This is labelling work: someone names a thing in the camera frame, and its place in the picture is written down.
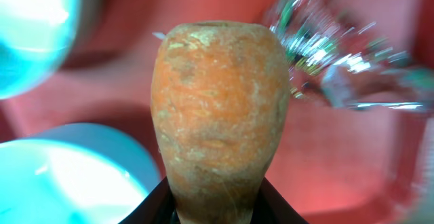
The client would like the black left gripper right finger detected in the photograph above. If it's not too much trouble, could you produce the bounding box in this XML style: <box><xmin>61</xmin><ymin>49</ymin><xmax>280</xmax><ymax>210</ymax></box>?
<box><xmin>250</xmin><ymin>178</ymin><xmax>309</xmax><ymax>224</ymax></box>

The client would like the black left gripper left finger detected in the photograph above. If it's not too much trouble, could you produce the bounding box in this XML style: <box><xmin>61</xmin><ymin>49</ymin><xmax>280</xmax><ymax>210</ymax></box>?
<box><xmin>119</xmin><ymin>177</ymin><xmax>178</xmax><ymax>224</ymax></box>

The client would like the light blue bowl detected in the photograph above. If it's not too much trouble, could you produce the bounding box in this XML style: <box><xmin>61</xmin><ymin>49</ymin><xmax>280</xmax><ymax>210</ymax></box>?
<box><xmin>1</xmin><ymin>123</ymin><xmax>161</xmax><ymax>224</ymax></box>

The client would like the orange carrot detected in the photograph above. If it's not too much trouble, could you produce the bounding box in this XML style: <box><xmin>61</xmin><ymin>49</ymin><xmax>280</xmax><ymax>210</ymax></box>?
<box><xmin>151</xmin><ymin>21</ymin><xmax>289</xmax><ymax>223</ymax></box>

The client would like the red candy wrapper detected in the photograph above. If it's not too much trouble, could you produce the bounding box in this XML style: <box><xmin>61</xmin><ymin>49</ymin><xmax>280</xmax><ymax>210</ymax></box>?
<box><xmin>264</xmin><ymin>0</ymin><xmax>433</xmax><ymax>111</ymax></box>

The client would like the green bowl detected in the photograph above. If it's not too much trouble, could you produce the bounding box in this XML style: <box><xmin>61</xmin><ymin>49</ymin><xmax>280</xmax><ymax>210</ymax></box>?
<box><xmin>1</xmin><ymin>0</ymin><xmax>102</xmax><ymax>99</ymax></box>

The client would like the red plastic tray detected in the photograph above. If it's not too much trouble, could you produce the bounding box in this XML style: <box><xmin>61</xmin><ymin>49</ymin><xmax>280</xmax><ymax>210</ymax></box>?
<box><xmin>1</xmin><ymin>0</ymin><xmax>433</xmax><ymax>223</ymax></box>

